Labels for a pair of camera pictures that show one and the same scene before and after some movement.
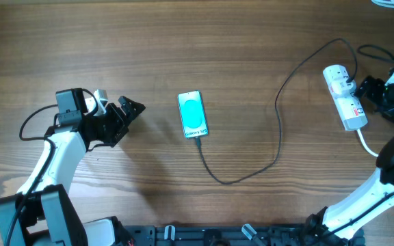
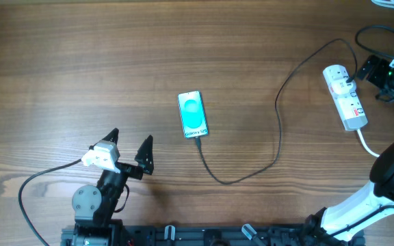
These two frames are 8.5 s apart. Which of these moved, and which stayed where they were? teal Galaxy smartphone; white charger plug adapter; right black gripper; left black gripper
Moved: right black gripper; left black gripper
Stayed: white charger plug adapter; teal Galaxy smartphone
